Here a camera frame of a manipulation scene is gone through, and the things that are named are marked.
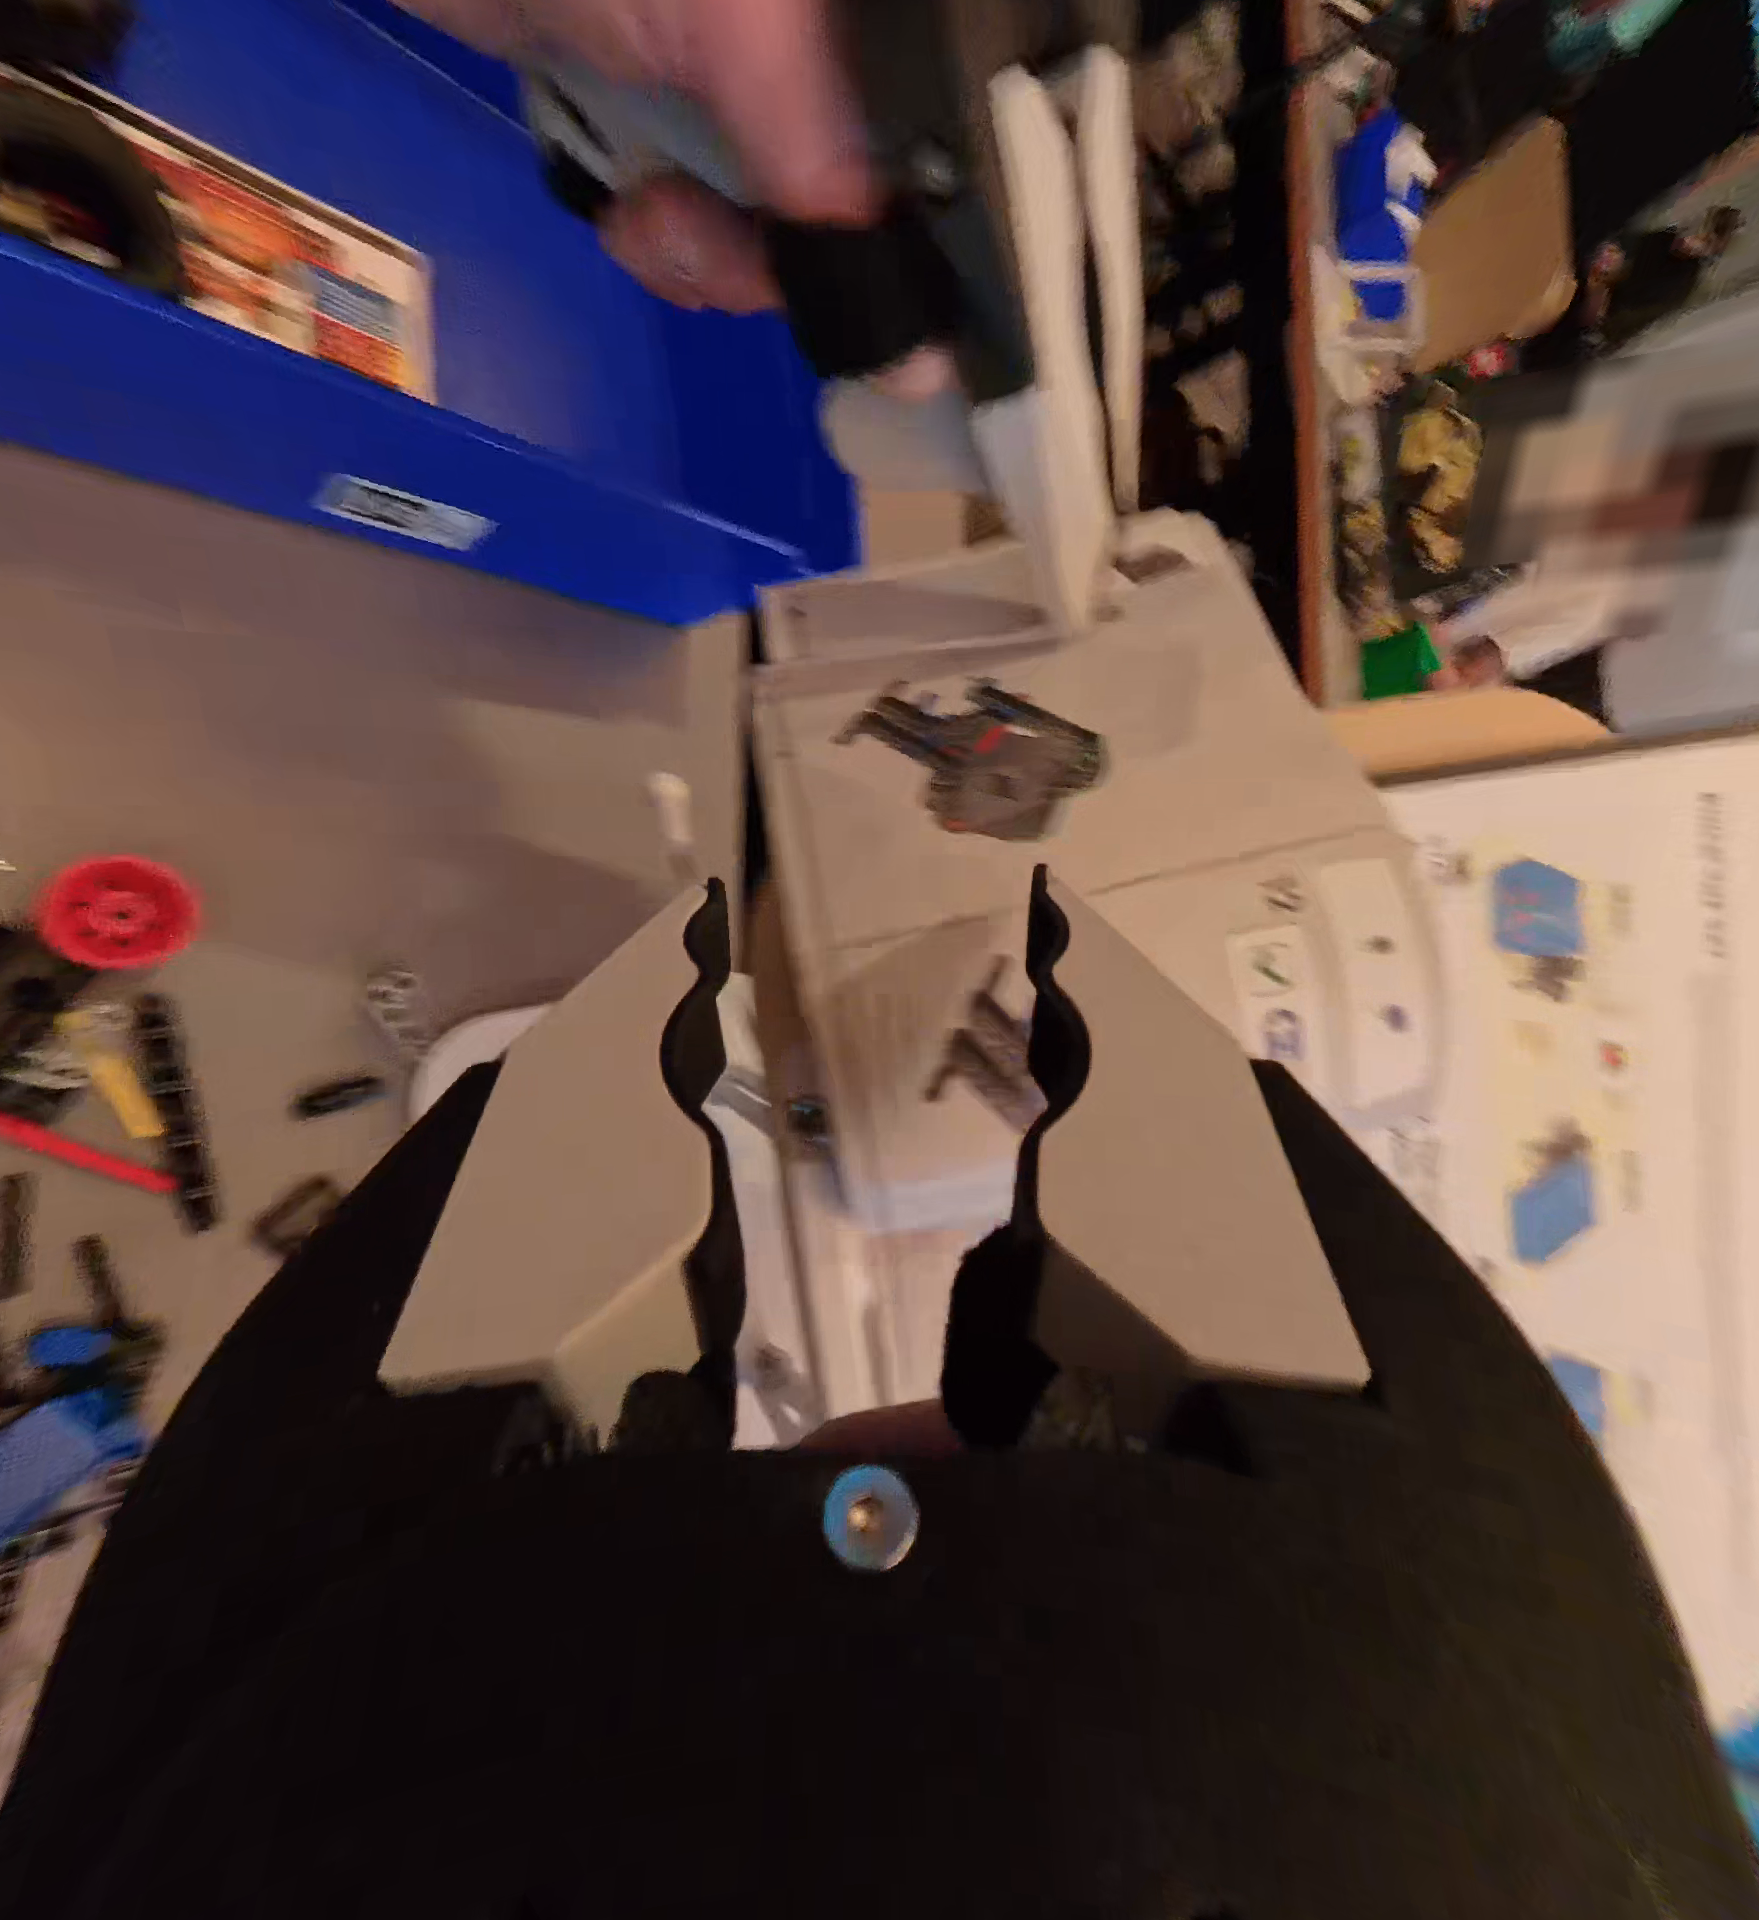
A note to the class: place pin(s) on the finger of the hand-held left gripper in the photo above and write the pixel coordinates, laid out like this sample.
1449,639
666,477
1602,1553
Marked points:
1114,225
1042,377

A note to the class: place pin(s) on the instruction booklet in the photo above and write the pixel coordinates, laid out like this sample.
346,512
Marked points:
1194,839

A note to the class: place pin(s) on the person's left hand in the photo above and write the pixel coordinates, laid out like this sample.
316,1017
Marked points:
729,90

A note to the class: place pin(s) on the blue plastic bin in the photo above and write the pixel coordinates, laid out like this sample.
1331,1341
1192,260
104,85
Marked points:
594,377

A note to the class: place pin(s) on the long black holed beam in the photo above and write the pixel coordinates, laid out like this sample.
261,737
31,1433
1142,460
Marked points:
174,1110

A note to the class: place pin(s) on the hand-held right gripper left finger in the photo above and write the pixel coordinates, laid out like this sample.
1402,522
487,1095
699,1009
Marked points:
579,1200

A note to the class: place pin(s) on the red axle rod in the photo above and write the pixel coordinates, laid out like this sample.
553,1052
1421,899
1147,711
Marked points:
69,1153

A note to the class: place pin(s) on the blue flat panel piece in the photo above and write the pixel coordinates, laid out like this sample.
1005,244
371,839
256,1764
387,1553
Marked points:
25,1471

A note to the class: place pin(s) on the yellow axle rod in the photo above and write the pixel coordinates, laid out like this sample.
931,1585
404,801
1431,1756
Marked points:
122,1095

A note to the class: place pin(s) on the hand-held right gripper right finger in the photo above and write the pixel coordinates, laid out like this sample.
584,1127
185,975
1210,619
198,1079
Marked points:
1179,1200

